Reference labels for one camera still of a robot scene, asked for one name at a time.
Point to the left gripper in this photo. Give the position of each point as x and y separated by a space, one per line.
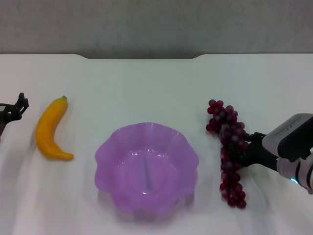
2 127

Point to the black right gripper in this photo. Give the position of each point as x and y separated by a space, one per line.
268 156

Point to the dark red grape bunch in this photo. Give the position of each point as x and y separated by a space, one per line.
230 137

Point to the yellow banana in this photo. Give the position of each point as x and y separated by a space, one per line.
47 127

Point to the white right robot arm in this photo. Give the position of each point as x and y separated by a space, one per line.
297 172

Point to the purple wavy plastic bowl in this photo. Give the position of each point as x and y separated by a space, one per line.
146 169

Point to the grey black wrist camera box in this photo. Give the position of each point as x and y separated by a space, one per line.
291 137

